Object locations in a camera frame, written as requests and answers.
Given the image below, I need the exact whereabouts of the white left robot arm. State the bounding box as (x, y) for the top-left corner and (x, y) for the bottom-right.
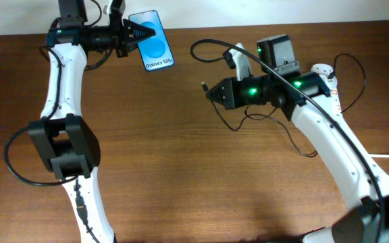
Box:
(28, 1), (155, 242)

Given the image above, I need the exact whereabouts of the white power strip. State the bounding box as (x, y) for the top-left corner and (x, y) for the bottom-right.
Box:
(311, 63), (342, 116)

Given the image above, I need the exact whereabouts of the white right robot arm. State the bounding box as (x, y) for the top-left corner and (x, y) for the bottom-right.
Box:
(205, 34), (389, 242)

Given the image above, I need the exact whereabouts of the black USB charging cable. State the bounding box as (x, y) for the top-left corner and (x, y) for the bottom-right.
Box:
(201, 53), (366, 159)

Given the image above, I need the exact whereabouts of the blue Galaxy smartphone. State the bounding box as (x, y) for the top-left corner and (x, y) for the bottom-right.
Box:
(128, 10), (175, 72)

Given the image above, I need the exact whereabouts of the black USB charger plug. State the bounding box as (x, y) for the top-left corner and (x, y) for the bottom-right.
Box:
(328, 71), (336, 80)

